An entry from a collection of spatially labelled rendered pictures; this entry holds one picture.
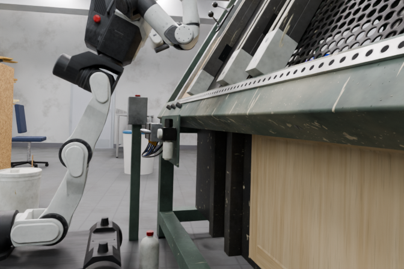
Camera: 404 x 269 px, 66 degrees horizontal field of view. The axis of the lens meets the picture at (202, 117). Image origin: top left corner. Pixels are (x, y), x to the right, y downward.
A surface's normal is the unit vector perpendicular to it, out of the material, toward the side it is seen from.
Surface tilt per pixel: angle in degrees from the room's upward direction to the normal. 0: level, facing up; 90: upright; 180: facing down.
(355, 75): 60
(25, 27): 90
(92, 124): 90
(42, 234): 90
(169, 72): 90
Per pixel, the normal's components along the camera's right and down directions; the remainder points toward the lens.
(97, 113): 0.04, 0.35
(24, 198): 0.66, 0.05
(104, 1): 0.29, -0.01
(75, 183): 0.28, 0.42
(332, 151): -0.96, -0.03
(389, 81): -0.81, -0.53
